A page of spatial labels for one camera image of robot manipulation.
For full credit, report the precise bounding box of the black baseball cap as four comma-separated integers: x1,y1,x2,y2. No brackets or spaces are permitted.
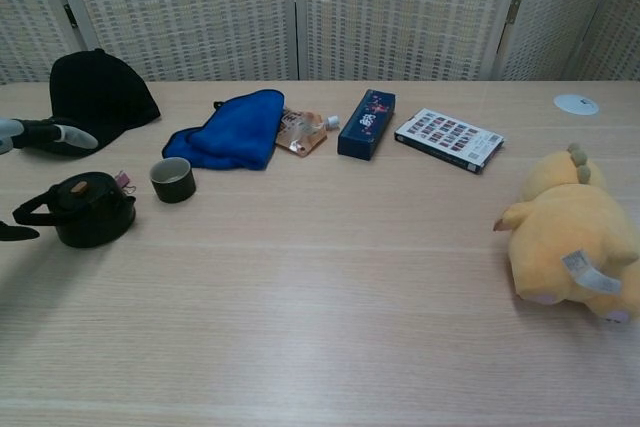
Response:
48,48,162,153

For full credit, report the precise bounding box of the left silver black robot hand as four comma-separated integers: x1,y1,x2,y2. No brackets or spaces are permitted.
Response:
0,115,100,243

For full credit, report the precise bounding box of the woven folding screen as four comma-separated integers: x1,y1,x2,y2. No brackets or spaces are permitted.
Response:
0,0,640,86

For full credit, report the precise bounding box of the blue towel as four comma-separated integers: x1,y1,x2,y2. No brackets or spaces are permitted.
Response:
161,89,285,171

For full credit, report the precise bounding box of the pink binder clip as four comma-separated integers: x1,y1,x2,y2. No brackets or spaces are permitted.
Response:
113,170,137,196

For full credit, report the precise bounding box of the flat box with picture grid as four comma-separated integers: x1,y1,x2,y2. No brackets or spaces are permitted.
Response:
393,107,505,176

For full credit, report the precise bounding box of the dark blue long box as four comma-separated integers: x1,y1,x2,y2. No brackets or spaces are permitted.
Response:
336,88,400,162

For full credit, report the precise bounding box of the white round table grommet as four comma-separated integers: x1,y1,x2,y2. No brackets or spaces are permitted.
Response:
553,93,600,117

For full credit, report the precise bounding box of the orange spout drink pouch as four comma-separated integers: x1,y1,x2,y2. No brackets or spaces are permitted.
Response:
274,106,341,159

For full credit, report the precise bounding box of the black teapot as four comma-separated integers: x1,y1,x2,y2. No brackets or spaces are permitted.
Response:
12,171,137,249

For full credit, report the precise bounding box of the yellow plush toy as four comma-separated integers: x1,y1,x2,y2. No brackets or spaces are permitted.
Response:
492,142,640,329

